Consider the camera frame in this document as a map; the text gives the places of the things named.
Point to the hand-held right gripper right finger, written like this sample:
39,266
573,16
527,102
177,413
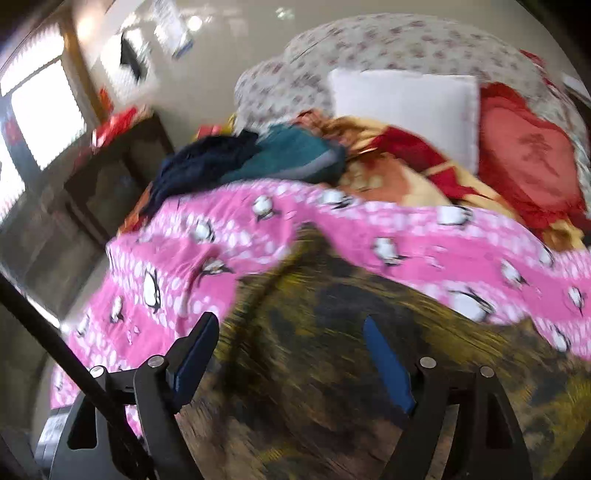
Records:
388,367

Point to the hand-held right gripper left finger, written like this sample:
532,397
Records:
197,353

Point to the dark yellow floral shirt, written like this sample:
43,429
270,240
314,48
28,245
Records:
323,300

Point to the navy clothes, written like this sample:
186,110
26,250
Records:
203,157

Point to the pink penguin print blanket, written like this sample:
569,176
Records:
184,249

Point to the orange red patterned quilt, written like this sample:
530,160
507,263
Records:
406,184

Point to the dark wooden table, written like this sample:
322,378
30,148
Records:
115,175

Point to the teal cloth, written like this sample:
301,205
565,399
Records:
286,152

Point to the red bag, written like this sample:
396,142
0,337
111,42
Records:
117,124

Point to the red heart cushion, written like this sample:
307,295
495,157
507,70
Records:
526,147

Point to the white pillow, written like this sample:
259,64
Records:
401,101

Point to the window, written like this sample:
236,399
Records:
46,110

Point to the dark hanging cloth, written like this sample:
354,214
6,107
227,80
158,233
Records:
131,57

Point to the floral padded headboard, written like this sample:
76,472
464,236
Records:
392,41

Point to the wall poster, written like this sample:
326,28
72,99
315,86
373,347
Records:
175,23

